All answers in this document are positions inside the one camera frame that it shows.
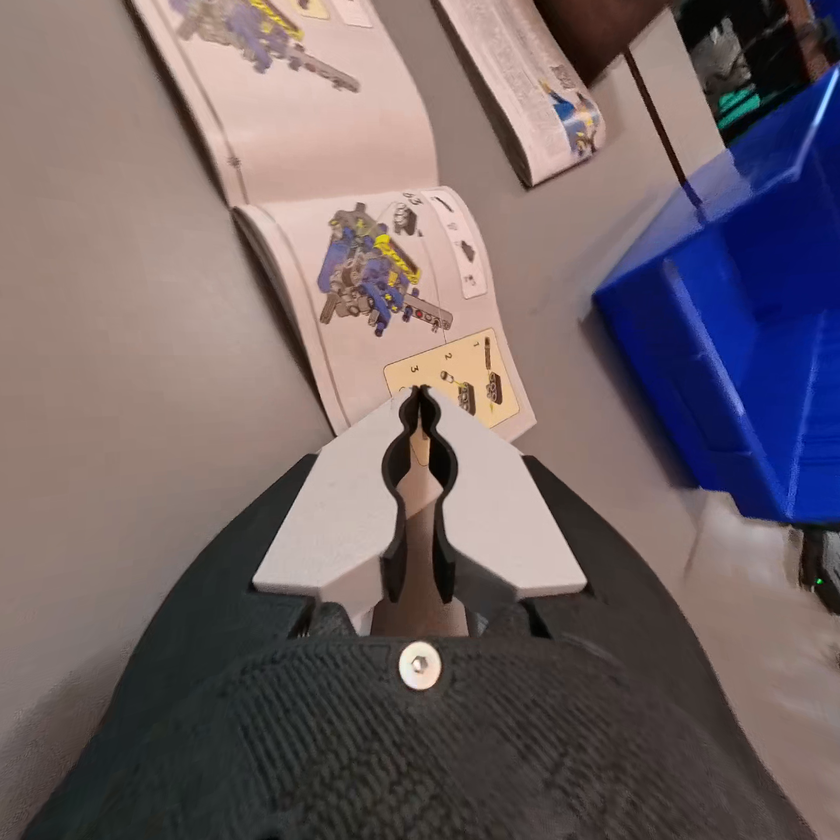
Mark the open lego instruction booklet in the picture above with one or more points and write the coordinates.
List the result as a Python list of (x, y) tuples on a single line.
[(295, 131)]

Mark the closed lego booklet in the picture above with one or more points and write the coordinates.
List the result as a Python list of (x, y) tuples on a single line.
[(525, 85)]

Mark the lego set box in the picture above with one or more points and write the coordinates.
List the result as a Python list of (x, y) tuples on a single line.
[(590, 39)]

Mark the blue plastic storage bin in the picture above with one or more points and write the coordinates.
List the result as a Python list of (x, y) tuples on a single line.
[(735, 328)]

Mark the black electronic device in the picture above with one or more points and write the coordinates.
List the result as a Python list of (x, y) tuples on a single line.
[(820, 564)]

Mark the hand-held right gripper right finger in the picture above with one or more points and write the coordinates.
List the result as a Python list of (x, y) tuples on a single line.
[(505, 518)]

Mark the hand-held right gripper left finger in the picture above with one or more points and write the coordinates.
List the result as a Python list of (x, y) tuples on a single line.
[(334, 518)]

